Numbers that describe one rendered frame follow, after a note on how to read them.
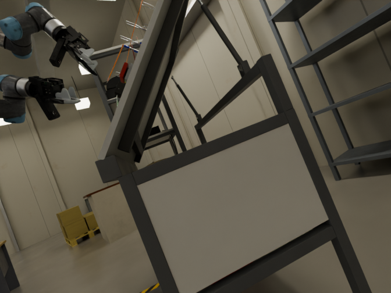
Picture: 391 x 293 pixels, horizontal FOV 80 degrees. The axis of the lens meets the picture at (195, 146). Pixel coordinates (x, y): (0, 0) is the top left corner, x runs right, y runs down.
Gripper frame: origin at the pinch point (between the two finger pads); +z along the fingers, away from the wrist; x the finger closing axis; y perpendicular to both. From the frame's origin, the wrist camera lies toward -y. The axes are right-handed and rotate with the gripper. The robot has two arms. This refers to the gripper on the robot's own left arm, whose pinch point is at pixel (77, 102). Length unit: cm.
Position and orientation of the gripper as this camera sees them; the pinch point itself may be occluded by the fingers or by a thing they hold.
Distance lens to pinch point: 104.0
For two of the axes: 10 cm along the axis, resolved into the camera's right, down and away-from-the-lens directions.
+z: 9.6, 2.1, -1.8
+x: 2.5, -4.0, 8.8
